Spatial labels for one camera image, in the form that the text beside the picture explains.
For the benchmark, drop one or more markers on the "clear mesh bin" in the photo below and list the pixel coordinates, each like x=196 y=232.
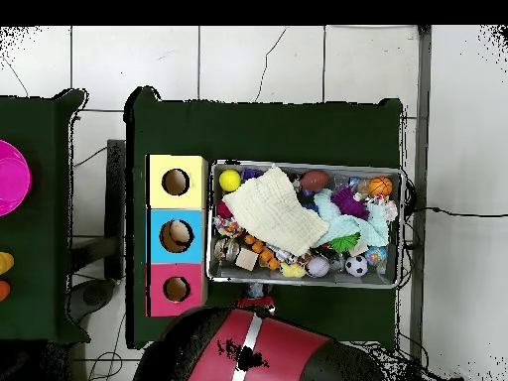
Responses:
x=305 y=282

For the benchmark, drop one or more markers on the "yellow ball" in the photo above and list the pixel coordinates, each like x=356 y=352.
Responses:
x=230 y=180

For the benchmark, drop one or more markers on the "white ball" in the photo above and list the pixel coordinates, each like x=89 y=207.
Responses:
x=318 y=267

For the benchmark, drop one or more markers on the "purple spiky toy with eyes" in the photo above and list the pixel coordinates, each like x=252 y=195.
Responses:
x=349 y=203

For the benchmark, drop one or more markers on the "cream yellow cloth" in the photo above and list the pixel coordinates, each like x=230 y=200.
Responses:
x=274 y=210

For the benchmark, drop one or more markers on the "dark green side table cloth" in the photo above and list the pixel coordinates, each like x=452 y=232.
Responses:
x=36 y=230

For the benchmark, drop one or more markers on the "mint green cloth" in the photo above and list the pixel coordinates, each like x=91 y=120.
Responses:
x=357 y=230

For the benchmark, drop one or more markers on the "small wooden block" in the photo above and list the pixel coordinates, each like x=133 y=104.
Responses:
x=247 y=259

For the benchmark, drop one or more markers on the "magenta plate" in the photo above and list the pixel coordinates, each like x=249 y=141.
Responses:
x=12 y=178

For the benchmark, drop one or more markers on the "orange toy basketball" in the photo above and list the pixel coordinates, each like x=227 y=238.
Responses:
x=381 y=186

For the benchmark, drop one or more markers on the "brown toy football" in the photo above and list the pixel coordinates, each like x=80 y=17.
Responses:
x=314 y=180

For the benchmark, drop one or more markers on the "green spiky ball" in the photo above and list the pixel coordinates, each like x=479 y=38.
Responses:
x=344 y=243

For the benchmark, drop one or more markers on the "small soccer ball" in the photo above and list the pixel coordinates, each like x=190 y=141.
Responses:
x=356 y=266

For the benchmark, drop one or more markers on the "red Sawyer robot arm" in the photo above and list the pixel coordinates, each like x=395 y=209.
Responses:
x=286 y=349

